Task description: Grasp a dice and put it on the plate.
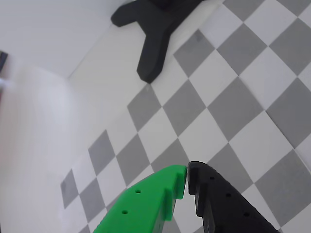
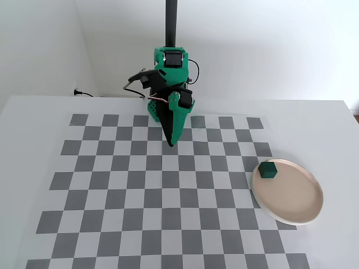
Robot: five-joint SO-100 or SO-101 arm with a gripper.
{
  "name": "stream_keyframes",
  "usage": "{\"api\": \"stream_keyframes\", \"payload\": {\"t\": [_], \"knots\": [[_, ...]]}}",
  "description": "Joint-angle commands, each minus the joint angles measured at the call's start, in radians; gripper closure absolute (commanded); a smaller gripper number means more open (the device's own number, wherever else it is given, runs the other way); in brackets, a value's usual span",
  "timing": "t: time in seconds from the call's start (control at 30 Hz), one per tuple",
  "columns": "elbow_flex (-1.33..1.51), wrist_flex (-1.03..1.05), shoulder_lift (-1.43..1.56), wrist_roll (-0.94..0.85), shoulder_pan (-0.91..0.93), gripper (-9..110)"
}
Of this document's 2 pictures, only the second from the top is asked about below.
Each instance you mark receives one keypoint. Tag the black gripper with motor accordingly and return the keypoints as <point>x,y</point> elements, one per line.
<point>176,112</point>

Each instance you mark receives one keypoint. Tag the dark green dice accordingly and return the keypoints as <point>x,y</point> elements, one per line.
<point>267,170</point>

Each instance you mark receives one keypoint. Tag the green perforated robot base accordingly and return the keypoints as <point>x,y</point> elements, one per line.
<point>152,110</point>

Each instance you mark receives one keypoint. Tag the beige round plate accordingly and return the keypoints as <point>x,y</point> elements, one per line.
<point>291,196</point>

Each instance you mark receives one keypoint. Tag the grey checkered mat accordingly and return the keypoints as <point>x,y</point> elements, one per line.
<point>134,196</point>

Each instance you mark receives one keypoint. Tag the black vertical pole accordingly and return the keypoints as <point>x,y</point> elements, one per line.
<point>171,25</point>

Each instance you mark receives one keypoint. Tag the black wrist camera board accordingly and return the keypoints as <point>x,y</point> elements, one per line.
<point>144,78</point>

